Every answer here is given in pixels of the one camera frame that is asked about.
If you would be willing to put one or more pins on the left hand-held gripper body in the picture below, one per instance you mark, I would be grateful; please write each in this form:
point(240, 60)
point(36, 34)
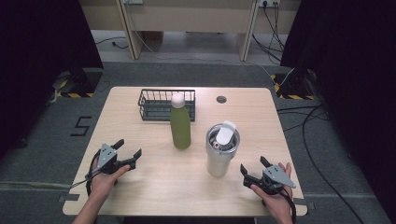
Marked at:
point(107, 155)

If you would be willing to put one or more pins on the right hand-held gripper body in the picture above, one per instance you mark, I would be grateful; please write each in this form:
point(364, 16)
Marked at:
point(275, 175)

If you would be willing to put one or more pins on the white tumbler with lid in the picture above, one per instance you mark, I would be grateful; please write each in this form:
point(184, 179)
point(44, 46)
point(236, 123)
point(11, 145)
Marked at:
point(219, 155)

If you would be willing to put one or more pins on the person's right hand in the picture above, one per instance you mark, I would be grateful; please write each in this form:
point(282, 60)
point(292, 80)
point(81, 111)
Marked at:
point(278, 203)

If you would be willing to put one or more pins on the person's left hand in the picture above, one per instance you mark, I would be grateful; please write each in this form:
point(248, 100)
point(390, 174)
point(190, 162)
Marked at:
point(104, 183)

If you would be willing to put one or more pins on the green bottle with white cap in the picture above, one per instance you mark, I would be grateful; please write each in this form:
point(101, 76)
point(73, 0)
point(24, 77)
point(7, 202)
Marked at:
point(180, 127)

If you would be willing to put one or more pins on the stand base with hazard tape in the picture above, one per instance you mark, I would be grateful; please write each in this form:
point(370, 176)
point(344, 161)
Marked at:
point(79, 84)
point(294, 87)

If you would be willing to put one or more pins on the black curtain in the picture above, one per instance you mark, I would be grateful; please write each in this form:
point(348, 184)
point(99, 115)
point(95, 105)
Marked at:
point(37, 62)
point(351, 77)

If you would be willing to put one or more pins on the beige office desk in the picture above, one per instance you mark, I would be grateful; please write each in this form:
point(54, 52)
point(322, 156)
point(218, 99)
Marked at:
point(186, 18)

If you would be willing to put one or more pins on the white wall power strip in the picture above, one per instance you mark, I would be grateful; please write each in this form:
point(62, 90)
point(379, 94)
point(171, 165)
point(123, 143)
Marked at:
point(269, 2)

